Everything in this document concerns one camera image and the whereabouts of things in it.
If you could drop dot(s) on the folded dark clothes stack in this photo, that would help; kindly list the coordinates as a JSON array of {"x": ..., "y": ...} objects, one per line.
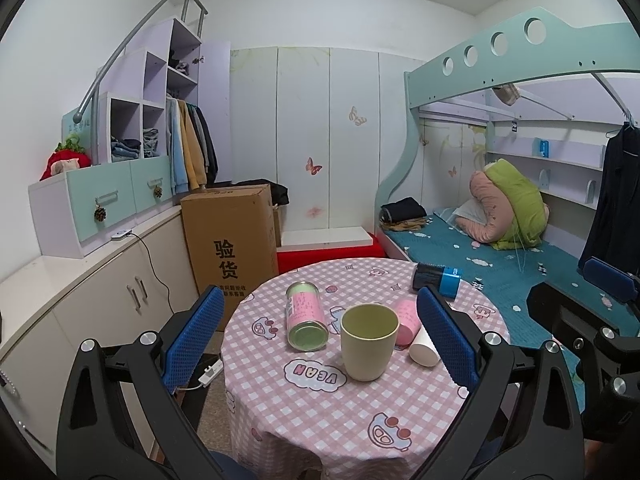
[{"x": 405, "y": 215}]

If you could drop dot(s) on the pink green tin can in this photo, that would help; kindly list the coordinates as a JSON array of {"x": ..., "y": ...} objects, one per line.
[{"x": 304, "y": 318}]

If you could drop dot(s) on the brown cardboard box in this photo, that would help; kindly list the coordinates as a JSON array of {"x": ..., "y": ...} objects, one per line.
[{"x": 231, "y": 241}]

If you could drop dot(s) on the black blue cylindrical can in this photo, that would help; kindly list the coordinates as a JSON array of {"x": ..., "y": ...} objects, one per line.
[{"x": 444, "y": 278}]

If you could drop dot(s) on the red storage box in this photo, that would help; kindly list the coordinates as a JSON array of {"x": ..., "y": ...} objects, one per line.
[{"x": 295, "y": 259}]

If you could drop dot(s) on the dark hanging garment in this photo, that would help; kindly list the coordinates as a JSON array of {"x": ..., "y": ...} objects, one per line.
[{"x": 614, "y": 234}]

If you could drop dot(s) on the cream green plastic cup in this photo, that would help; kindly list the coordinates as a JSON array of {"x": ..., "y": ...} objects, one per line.
[{"x": 368, "y": 338}]

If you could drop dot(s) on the white paper cup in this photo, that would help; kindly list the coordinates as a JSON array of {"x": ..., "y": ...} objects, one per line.
[{"x": 422, "y": 350}]

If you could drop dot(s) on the white pillow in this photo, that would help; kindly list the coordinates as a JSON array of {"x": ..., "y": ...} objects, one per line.
[{"x": 471, "y": 210}]

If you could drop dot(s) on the white low cabinet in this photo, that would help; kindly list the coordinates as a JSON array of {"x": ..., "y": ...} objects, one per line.
[{"x": 49, "y": 307}]

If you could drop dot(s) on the blue bottle on shelf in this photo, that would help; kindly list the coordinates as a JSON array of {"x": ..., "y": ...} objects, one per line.
[{"x": 541, "y": 148}]

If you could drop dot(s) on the folded jeans in cubby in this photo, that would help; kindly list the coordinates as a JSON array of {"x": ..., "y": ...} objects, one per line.
[{"x": 123, "y": 150}]

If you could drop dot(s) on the teal bunk bed frame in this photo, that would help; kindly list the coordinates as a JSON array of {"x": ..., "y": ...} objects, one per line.
[{"x": 581, "y": 82}]

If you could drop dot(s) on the pink checkered tablecloth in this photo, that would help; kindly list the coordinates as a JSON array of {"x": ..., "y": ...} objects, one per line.
[{"x": 293, "y": 411}]

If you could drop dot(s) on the purple bed wall shelf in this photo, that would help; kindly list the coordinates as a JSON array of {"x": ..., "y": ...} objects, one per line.
[{"x": 572, "y": 173}]

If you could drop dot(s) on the hanging clothes row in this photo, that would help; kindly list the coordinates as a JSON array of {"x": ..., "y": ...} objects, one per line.
[{"x": 190, "y": 147}]

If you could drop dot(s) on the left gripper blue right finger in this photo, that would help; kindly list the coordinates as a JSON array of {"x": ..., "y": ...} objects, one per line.
[{"x": 453, "y": 347}]

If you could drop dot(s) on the strawberry plush toy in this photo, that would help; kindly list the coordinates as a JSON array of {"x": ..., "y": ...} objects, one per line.
[{"x": 68, "y": 155}]

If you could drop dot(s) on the green pink rolled quilt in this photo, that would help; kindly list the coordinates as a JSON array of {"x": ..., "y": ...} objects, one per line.
[{"x": 516, "y": 214}]

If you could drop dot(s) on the white power strip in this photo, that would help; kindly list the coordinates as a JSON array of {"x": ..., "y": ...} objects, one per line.
[{"x": 210, "y": 373}]

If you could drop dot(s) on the pink plastic cup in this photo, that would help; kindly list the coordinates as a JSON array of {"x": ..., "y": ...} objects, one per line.
[{"x": 409, "y": 322}]

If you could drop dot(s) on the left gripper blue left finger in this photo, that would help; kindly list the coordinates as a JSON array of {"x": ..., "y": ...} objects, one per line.
[{"x": 187, "y": 334}]

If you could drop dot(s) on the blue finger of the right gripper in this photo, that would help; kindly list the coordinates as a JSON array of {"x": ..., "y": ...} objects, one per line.
[
  {"x": 562, "y": 315},
  {"x": 623, "y": 286}
]

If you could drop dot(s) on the white board on box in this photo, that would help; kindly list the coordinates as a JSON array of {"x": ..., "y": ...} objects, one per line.
[{"x": 298, "y": 241}]

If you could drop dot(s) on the black clothes behind box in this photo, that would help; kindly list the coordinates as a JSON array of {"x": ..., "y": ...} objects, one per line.
[{"x": 279, "y": 192}]

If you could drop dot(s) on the teal patterned mattress sheet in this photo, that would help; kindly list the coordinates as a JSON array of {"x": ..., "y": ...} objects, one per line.
[{"x": 505, "y": 277}]

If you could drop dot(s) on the purple staircase shelf unit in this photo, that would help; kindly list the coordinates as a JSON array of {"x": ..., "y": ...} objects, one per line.
[{"x": 80, "y": 210}]

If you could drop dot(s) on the grey metal handrail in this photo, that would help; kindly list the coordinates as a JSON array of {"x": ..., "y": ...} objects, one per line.
[{"x": 91, "y": 96}]

